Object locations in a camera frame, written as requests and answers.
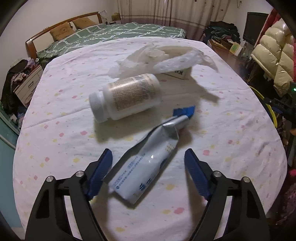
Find silver blue foil pouch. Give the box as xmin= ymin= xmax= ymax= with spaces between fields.
xmin=104 ymin=105 xmax=195 ymax=204

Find white pill bottle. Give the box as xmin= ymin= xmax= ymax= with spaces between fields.
xmin=89 ymin=74 xmax=162 ymax=123

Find small printed carton box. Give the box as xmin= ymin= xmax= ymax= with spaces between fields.
xmin=164 ymin=68 xmax=192 ymax=80

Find white plastic bag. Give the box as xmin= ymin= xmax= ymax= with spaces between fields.
xmin=108 ymin=44 xmax=218 ymax=78

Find yellow rim trash bin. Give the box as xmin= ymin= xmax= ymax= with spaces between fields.
xmin=249 ymin=86 xmax=278 ymax=128

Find cream puffer jacket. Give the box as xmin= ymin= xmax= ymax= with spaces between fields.
xmin=251 ymin=19 xmax=295 ymax=96

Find white floral tablecloth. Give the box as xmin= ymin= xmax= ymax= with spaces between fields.
xmin=13 ymin=37 xmax=287 ymax=240

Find wooden low cabinet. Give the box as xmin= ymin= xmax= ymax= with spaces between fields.
xmin=208 ymin=39 xmax=249 ymax=81

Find black television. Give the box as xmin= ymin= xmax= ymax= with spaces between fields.
xmin=243 ymin=12 xmax=268 ymax=46

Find pile of clothes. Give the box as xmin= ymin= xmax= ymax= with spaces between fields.
xmin=201 ymin=21 xmax=241 ymax=44

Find white nightstand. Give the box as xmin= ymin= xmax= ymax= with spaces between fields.
xmin=14 ymin=65 xmax=43 ymax=107

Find dark clothes on nightstand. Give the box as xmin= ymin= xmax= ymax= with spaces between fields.
xmin=1 ymin=58 xmax=35 ymax=116

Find pink white curtains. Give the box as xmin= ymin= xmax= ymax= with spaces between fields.
xmin=117 ymin=0 xmax=230 ymax=40

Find green plaid duvet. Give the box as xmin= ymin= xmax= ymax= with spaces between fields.
xmin=37 ymin=22 xmax=186 ymax=65

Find wooden bed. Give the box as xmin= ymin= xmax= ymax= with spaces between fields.
xmin=26 ymin=12 xmax=186 ymax=66

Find left brown pillow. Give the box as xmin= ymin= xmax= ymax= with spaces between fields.
xmin=50 ymin=22 xmax=75 ymax=41

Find brown pillow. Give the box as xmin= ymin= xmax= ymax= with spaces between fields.
xmin=72 ymin=17 xmax=96 ymax=29
xmin=50 ymin=22 xmax=75 ymax=41

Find right brown pillow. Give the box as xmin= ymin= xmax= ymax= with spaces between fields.
xmin=72 ymin=17 xmax=96 ymax=29

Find cardboard box by bed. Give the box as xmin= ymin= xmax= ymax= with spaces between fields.
xmin=111 ymin=13 xmax=121 ymax=22

